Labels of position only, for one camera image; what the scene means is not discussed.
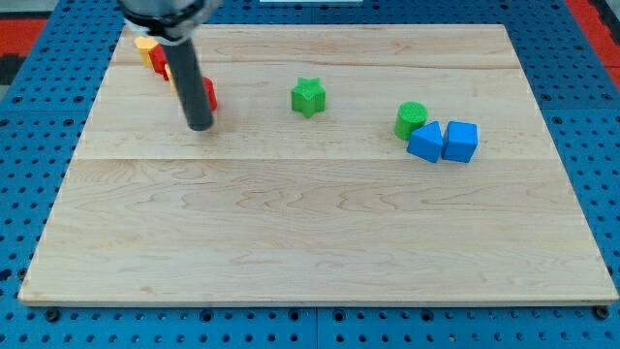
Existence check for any green cylinder block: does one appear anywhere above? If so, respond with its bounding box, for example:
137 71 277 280
393 101 428 141

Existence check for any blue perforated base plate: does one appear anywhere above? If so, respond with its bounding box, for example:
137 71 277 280
1 0 619 348

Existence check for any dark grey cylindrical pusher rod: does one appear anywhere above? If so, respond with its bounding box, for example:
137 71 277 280
163 39 213 131

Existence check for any red star block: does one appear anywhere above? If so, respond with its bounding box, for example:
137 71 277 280
148 45 169 80

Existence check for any blue triangle block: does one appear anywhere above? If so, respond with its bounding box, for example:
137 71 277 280
407 121 444 163

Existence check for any red circle block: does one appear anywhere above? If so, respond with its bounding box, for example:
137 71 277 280
202 77 218 111

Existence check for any green star block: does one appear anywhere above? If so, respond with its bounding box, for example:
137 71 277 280
291 77 326 118

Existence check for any yellow hexagon block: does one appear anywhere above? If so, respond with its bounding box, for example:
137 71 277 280
134 37 159 68

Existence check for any wooden board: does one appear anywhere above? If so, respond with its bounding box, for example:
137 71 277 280
18 24 618 307

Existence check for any yellow block behind rod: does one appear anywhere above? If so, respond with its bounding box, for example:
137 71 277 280
164 63 176 92

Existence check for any blue cube block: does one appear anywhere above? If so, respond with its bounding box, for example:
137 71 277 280
442 121 479 163

